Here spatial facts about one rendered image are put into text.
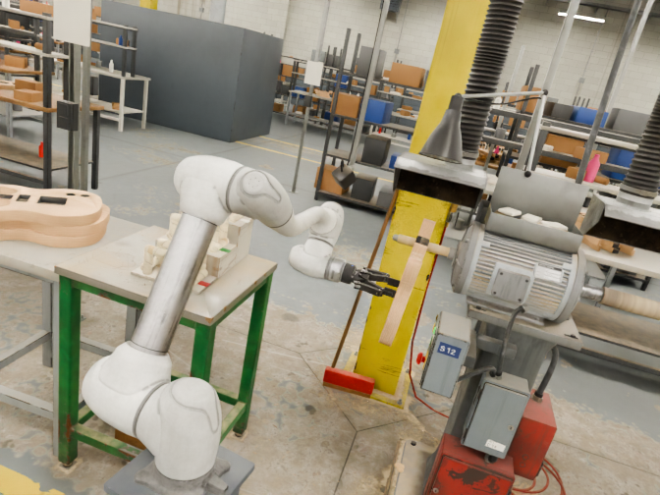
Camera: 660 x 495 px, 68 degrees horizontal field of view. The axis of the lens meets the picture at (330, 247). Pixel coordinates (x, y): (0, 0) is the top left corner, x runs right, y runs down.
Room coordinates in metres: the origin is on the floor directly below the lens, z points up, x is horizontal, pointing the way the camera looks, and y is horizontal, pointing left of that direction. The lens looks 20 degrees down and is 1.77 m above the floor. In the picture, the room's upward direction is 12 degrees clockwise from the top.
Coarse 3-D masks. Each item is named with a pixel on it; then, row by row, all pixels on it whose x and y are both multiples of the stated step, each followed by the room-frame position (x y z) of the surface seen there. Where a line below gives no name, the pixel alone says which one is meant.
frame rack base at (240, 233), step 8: (232, 224) 1.84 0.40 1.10; (240, 224) 1.86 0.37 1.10; (248, 224) 1.93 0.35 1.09; (232, 232) 1.84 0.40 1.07; (240, 232) 1.84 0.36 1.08; (248, 232) 1.94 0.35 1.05; (232, 240) 1.84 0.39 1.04; (240, 240) 1.85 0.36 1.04; (248, 240) 1.96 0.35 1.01; (240, 248) 1.87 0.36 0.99; (248, 248) 1.97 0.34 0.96; (240, 256) 1.88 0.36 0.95
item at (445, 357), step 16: (448, 320) 1.35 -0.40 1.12; (464, 320) 1.38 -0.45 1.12; (448, 336) 1.26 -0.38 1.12; (464, 336) 1.27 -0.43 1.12; (432, 352) 1.26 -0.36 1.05; (448, 352) 1.25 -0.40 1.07; (464, 352) 1.25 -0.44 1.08; (432, 368) 1.26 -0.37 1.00; (448, 368) 1.25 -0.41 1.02; (480, 368) 1.39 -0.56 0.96; (432, 384) 1.26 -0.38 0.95; (448, 384) 1.25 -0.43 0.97
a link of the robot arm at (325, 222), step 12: (324, 204) 1.79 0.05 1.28; (336, 204) 1.79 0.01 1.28; (300, 216) 1.49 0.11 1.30; (312, 216) 1.56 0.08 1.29; (324, 216) 1.65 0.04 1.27; (336, 216) 1.73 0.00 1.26; (276, 228) 1.31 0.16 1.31; (288, 228) 1.35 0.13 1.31; (300, 228) 1.44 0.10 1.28; (312, 228) 1.70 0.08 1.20; (324, 228) 1.69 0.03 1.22; (336, 228) 1.72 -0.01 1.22; (324, 240) 1.70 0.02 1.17; (336, 240) 1.74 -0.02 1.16
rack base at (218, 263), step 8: (232, 248) 1.79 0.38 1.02; (208, 256) 1.68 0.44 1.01; (216, 256) 1.68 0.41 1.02; (224, 256) 1.72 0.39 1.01; (232, 256) 1.80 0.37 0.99; (208, 264) 1.68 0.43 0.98; (216, 264) 1.68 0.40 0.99; (224, 264) 1.73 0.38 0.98; (232, 264) 1.81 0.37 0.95; (208, 272) 1.68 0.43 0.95; (216, 272) 1.68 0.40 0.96; (224, 272) 1.74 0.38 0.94
